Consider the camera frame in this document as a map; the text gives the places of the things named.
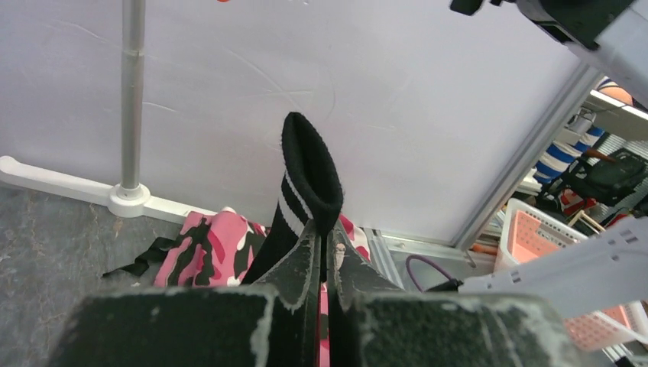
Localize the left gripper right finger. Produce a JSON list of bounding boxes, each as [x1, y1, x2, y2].
[[326, 224, 609, 366]]

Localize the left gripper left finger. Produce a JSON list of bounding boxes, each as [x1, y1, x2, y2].
[[47, 222, 321, 366]]

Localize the pink camouflage bag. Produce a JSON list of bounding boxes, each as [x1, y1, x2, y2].
[[102, 206, 373, 367]]

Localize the black white-striped sock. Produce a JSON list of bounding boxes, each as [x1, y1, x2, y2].
[[241, 112, 344, 284]]

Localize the silver white drying rack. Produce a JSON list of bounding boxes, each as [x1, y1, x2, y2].
[[1, 1, 215, 224]]

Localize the black bag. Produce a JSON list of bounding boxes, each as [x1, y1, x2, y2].
[[559, 148, 647, 206]]

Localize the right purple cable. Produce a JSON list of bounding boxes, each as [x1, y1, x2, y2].
[[404, 254, 464, 294]]

